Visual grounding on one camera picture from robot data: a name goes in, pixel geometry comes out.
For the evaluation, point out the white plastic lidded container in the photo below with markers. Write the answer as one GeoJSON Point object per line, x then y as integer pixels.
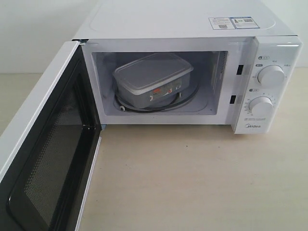
{"type": "Point", "coordinates": [150, 79]}

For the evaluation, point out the white microwave door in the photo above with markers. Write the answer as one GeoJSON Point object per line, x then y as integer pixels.
{"type": "Point", "coordinates": [48, 150]}

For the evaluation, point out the white microwave oven body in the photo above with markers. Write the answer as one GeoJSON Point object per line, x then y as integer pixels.
{"type": "Point", "coordinates": [233, 58]}

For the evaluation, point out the printed paper instruction sheet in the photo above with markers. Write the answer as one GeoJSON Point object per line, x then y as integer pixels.
{"type": "Point", "coordinates": [230, 23]}

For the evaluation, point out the glass turntable plate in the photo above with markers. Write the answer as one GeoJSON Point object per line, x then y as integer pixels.
{"type": "Point", "coordinates": [172, 102]}

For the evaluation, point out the lower white timer knob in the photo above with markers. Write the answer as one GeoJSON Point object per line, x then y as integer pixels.
{"type": "Point", "coordinates": [261, 106]}

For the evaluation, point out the upper white power knob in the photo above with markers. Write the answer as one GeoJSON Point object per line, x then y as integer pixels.
{"type": "Point", "coordinates": [271, 76]}

